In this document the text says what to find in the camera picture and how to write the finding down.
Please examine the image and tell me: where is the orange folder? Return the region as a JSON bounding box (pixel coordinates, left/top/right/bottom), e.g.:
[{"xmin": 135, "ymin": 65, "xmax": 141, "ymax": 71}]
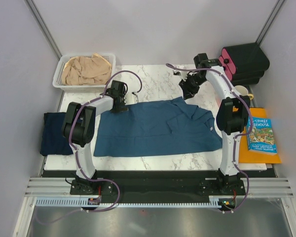
[{"xmin": 239, "ymin": 108, "xmax": 282, "ymax": 164}]

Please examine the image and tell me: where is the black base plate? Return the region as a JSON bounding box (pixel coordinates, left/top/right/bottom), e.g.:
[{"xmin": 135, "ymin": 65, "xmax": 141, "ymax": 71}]
[{"xmin": 70, "ymin": 169, "xmax": 246, "ymax": 204}]

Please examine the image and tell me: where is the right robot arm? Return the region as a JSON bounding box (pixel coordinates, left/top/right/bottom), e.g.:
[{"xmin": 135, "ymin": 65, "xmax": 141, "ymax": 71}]
[{"xmin": 179, "ymin": 53, "xmax": 250, "ymax": 195}]

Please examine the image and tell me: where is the aluminium rail frame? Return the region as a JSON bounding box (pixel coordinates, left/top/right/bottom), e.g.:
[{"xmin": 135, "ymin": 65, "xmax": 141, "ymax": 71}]
[{"xmin": 13, "ymin": 177, "xmax": 296, "ymax": 237}]

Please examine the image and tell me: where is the folded navy t shirt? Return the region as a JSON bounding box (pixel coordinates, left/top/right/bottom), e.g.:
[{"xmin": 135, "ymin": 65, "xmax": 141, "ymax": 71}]
[{"xmin": 40, "ymin": 113, "xmax": 73, "ymax": 156}]

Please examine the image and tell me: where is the black pink drawer unit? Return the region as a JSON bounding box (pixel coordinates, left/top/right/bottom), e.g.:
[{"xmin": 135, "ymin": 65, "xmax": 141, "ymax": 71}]
[{"xmin": 219, "ymin": 42, "xmax": 270, "ymax": 86}]

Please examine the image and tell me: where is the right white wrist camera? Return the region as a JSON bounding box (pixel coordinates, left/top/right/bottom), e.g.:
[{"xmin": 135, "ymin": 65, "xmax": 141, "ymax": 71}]
[{"xmin": 173, "ymin": 70, "xmax": 188, "ymax": 80}]

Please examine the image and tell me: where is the white plastic basket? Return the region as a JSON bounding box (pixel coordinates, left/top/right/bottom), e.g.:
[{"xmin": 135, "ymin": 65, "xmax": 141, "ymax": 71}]
[{"xmin": 52, "ymin": 52, "xmax": 116, "ymax": 93}]

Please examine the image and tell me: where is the yellow mug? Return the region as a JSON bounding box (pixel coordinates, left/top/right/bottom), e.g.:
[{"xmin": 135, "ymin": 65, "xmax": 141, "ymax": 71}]
[{"xmin": 234, "ymin": 85, "xmax": 254, "ymax": 100}]

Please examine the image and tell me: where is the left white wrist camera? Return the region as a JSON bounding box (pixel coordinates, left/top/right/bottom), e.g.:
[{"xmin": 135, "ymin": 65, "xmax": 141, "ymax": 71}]
[{"xmin": 125, "ymin": 93, "xmax": 138, "ymax": 105}]

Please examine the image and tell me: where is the white cable duct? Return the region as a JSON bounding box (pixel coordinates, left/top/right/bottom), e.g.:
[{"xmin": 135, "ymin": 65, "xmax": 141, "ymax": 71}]
[{"xmin": 35, "ymin": 197, "xmax": 234, "ymax": 208}]

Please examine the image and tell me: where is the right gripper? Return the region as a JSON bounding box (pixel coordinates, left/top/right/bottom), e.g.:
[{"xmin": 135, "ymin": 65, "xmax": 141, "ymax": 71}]
[{"xmin": 179, "ymin": 73, "xmax": 207, "ymax": 101}]

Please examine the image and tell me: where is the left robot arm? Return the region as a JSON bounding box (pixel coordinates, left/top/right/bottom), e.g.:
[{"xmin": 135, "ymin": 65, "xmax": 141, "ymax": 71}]
[{"xmin": 62, "ymin": 80, "xmax": 128, "ymax": 195}]

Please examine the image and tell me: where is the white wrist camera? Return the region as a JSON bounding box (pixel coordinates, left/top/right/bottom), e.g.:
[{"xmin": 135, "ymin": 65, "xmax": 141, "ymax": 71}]
[
  {"xmin": 125, "ymin": 93, "xmax": 138, "ymax": 105},
  {"xmin": 173, "ymin": 70, "xmax": 188, "ymax": 80}
]

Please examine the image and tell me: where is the blue treehouse book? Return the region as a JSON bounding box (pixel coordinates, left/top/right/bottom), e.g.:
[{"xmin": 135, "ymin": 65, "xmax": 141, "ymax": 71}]
[{"xmin": 247, "ymin": 117, "xmax": 277, "ymax": 155}]

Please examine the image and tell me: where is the beige t shirt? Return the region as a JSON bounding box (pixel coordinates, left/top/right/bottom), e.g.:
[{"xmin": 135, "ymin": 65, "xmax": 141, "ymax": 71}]
[{"xmin": 61, "ymin": 53, "xmax": 112, "ymax": 86}]

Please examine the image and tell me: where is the blue t shirt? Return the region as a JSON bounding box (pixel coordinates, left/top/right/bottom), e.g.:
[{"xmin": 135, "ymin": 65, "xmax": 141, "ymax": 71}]
[{"xmin": 94, "ymin": 97, "xmax": 222, "ymax": 157}]

